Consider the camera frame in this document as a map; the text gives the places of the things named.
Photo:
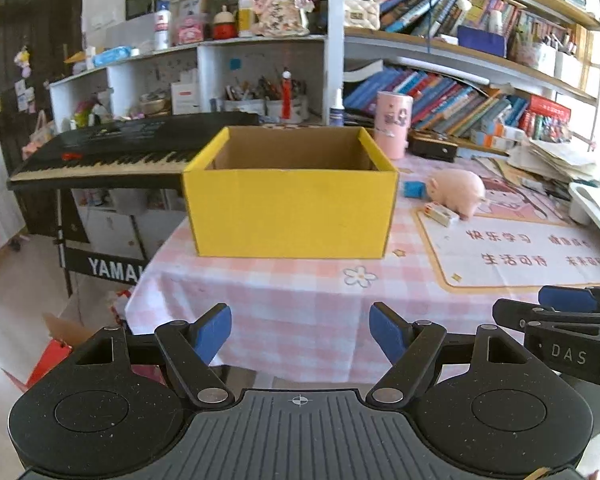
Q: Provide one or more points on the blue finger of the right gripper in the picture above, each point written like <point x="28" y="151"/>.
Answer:
<point x="516" y="315"/>
<point x="567" y="299"/>

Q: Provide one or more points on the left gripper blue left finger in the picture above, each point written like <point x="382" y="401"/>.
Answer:
<point x="188" y="349"/>

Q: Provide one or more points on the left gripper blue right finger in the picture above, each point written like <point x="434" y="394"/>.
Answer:
<point x="412" y="350"/>

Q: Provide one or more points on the white staples box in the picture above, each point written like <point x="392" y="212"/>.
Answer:
<point x="439" y="213"/>

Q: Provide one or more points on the pink plush pig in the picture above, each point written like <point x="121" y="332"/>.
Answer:
<point x="459" y="190"/>

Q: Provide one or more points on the blue eraser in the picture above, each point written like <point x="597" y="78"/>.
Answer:
<point x="414" y="189"/>

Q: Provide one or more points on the pink checkered tablecloth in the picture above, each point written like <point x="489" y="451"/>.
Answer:
<point x="307" y="320"/>

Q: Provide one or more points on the white laptop stand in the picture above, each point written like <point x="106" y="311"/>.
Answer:
<point x="584" y="204"/>

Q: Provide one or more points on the red gift bag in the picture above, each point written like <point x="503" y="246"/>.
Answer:
<point x="65" y="336"/>

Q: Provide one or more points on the stack of papers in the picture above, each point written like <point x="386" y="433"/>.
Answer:
<point x="566" y="161"/>

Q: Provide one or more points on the yellow cardboard box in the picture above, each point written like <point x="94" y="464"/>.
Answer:
<point x="294" y="193"/>

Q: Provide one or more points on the black yamaha keyboard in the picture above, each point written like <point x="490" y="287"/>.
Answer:
<point x="142" y="153"/>

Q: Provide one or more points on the row of leaning books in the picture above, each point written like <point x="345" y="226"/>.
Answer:
<point x="458" y="108"/>

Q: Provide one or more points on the pink cylindrical humidifier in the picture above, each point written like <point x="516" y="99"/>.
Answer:
<point x="393" y="118"/>

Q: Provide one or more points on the white blue spray bottle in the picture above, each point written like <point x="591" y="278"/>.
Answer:
<point x="336" y="110"/>

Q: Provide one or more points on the white shelf unit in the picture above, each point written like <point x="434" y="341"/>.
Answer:
<point x="198" y="77"/>

